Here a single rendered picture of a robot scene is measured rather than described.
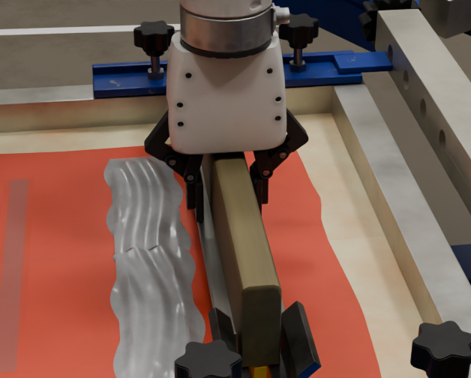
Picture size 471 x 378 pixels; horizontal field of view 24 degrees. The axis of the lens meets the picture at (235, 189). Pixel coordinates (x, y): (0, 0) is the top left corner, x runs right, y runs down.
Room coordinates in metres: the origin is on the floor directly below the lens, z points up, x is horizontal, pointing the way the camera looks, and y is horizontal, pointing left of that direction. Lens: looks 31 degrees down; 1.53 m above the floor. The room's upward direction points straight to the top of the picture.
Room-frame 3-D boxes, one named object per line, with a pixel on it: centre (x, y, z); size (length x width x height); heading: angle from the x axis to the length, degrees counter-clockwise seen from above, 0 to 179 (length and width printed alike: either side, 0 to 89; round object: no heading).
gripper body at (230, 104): (0.83, 0.01, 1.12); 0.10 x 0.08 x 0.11; 97
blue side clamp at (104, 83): (1.12, 0.01, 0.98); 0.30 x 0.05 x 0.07; 97
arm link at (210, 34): (0.84, 0.00, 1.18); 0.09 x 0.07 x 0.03; 97
